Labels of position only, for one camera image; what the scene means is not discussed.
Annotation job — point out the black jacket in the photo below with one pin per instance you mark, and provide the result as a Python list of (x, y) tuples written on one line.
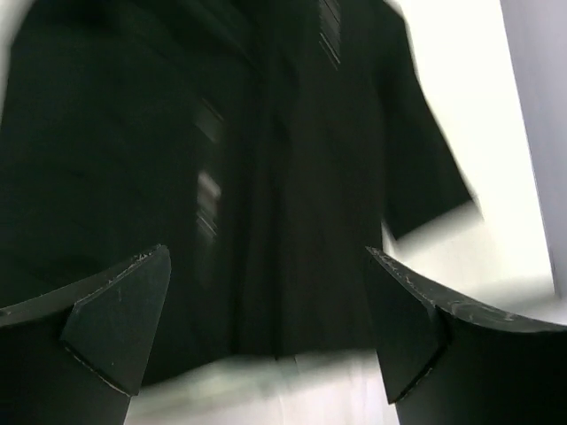
[(266, 144)]

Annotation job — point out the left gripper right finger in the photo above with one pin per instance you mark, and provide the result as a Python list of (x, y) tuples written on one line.
[(448, 359)]

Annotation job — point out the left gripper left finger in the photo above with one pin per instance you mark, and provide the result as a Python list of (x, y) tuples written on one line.
[(77, 355)]

